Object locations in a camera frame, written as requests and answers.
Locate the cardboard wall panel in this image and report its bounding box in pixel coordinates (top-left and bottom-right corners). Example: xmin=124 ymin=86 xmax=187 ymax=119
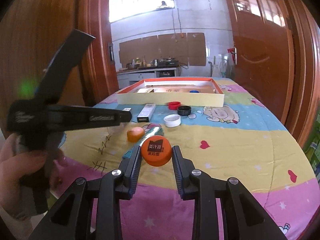
xmin=119 ymin=33 xmax=206 ymax=66

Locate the white bottle cap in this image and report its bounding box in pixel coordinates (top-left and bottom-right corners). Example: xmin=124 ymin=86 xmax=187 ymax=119
xmin=163 ymin=114 xmax=181 ymax=128

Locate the large shallow cardboard tray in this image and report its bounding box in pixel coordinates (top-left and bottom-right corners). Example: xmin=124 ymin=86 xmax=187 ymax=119
xmin=116 ymin=77 xmax=225 ymax=107

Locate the colourful cartoon bed sheet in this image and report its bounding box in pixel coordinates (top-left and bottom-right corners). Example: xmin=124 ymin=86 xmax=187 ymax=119
xmin=53 ymin=79 xmax=319 ymax=239

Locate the metal kettle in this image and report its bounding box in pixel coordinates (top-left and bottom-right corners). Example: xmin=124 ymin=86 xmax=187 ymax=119
xmin=150 ymin=59 xmax=159 ymax=67

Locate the teal slim carton box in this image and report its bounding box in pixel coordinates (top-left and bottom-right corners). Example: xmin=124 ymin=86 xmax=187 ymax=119
xmin=122 ymin=126 xmax=164 ymax=159

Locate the right wooden door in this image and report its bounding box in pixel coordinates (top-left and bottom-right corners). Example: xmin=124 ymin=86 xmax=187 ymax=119
xmin=226 ymin=0 xmax=319 ymax=146

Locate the red bottle cap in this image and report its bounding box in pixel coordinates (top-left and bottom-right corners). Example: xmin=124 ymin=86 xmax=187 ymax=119
xmin=168 ymin=101 xmax=181 ymax=110

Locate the orange printed bottle cap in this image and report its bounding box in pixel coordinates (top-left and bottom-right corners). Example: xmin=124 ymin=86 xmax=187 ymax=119
xmin=141 ymin=135 xmax=172 ymax=167

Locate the left wooden door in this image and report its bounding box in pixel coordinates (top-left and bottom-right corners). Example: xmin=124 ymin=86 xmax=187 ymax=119
xmin=1 ymin=0 xmax=119 ymax=129

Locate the black gas stove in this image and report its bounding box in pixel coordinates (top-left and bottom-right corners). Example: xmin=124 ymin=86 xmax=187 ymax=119
xmin=157 ymin=58 xmax=179 ymax=68

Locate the kitchen counter cabinet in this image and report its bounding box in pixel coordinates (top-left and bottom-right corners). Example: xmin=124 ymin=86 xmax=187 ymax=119
xmin=117 ymin=67 xmax=181 ymax=89

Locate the plain orange bottle cap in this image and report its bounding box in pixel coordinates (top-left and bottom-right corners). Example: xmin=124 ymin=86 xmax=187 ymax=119
xmin=127 ymin=127 xmax=145 ymax=142

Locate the white black slim box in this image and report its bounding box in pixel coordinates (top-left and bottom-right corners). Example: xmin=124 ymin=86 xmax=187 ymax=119
xmin=137 ymin=103 xmax=156 ymax=122

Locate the person's left hand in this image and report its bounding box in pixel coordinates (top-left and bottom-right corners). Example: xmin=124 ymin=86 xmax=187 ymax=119
xmin=0 ymin=132 xmax=65 ymax=221

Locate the black bottle cap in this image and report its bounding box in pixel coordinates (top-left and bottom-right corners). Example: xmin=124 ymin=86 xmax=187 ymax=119
xmin=177 ymin=106 xmax=191 ymax=116

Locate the wooden door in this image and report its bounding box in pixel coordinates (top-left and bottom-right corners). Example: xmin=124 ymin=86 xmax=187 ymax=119
xmin=226 ymin=0 xmax=319 ymax=146
xmin=1 ymin=0 xmax=119 ymax=129

